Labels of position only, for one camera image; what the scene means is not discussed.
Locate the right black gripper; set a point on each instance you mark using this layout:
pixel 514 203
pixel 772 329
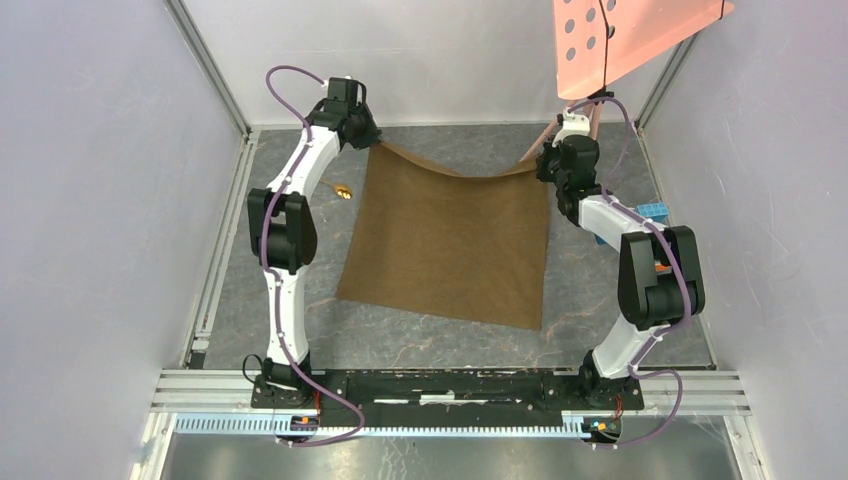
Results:
pixel 550 151

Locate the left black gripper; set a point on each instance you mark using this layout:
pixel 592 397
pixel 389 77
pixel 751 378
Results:
pixel 372 135

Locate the gold spoon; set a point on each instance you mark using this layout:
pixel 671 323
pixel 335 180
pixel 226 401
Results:
pixel 341 190

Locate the brown cloth napkin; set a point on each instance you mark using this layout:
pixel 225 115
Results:
pixel 430 240

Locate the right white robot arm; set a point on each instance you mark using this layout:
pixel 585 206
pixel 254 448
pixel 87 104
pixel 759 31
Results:
pixel 660 284

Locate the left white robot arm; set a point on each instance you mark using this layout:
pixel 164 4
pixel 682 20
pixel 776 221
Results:
pixel 282 229

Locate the colourful toy block structure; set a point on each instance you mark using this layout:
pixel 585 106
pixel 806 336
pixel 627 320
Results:
pixel 646 215

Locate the pink music stand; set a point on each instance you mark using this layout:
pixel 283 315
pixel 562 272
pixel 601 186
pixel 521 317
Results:
pixel 599 42

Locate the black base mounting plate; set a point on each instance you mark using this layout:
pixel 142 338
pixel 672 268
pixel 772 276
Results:
pixel 458 398

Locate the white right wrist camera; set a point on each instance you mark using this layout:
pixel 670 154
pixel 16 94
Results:
pixel 574 123

